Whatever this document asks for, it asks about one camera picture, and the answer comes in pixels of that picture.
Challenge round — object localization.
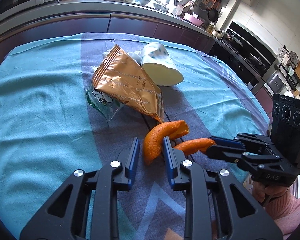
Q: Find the white cup with blue print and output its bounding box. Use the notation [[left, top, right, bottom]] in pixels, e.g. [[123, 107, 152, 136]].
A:
[[140, 42, 184, 87]]

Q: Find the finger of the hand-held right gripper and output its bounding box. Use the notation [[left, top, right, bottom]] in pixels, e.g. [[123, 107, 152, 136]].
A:
[[205, 144, 283, 172], [209, 134, 272, 151]]

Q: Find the green printed clear wrapper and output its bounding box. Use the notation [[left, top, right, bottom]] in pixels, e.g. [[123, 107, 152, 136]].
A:
[[86, 84, 125, 128]]

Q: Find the pink bowl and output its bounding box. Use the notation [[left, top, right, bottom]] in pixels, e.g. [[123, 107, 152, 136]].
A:
[[184, 13, 203, 27]]

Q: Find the small orange peel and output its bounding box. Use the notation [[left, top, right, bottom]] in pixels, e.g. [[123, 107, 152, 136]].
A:
[[174, 138, 217, 157]]

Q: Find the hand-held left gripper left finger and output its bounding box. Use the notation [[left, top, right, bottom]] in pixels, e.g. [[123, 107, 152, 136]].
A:
[[19, 137, 140, 240]]

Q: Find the black frying pan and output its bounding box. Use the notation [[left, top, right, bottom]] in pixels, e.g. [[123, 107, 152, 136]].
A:
[[207, 8, 219, 22]]

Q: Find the black built-in stove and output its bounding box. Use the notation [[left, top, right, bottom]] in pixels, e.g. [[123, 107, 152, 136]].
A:
[[210, 21, 278, 90]]

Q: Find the teal striped tablecloth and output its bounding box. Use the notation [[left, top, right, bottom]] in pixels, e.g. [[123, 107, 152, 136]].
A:
[[0, 32, 270, 240]]

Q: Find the kitchen storage rack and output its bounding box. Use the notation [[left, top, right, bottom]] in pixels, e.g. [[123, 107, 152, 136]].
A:
[[272, 46, 300, 95]]

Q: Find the large curved orange peel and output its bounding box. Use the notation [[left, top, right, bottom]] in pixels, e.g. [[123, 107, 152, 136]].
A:
[[143, 120, 190, 166]]

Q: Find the gold snack wrapper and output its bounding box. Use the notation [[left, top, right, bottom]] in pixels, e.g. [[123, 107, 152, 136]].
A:
[[92, 44, 165, 123]]

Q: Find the person's right hand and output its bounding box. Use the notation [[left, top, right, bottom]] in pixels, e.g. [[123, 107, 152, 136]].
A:
[[251, 180, 290, 205]]

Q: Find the person's right forearm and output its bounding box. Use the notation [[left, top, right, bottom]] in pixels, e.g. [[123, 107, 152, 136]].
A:
[[264, 190, 300, 240]]

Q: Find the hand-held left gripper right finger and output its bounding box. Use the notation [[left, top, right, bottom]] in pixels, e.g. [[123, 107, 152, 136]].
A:
[[163, 135, 283, 240]]

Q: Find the brown kitchen counter cabinet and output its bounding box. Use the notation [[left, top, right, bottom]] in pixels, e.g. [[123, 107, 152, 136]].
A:
[[0, 0, 265, 93]]

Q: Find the white tissue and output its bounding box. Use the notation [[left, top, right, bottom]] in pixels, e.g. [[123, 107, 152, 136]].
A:
[[102, 50, 143, 63]]

